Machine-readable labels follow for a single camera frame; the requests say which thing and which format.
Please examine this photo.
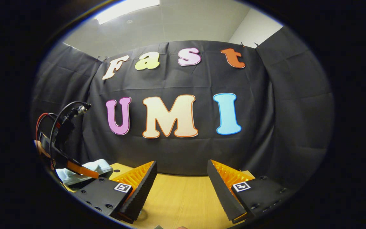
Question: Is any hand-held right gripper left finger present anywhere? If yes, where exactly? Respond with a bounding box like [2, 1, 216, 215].
[74, 161, 158, 224]

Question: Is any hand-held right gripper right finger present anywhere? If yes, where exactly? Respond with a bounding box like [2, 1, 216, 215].
[207, 159, 295, 223]

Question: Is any light blue suitcase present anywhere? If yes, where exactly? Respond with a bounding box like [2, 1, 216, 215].
[56, 159, 114, 186]

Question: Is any black backdrop cloth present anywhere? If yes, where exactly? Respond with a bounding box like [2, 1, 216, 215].
[30, 27, 335, 191]

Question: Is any ceiling light panel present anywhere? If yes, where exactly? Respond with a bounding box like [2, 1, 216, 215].
[95, 0, 160, 25]

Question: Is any red cable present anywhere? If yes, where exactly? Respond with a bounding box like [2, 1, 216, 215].
[36, 113, 59, 142]

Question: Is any black cable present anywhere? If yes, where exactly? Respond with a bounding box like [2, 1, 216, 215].
[49, 101, 92, 167]

